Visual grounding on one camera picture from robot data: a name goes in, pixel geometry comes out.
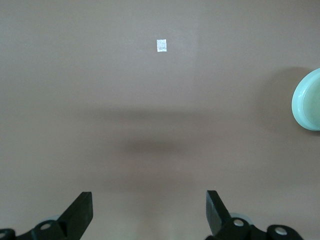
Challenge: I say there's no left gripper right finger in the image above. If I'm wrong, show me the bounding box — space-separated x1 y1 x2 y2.
204 190 302 240

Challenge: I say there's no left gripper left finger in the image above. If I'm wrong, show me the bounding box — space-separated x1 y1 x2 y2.
0 191 94 240

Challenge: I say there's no pale green round plate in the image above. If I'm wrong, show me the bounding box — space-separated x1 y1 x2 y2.
291 67 320 132

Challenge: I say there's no small white tape piece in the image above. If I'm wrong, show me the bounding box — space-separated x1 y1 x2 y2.
156 39 168 53

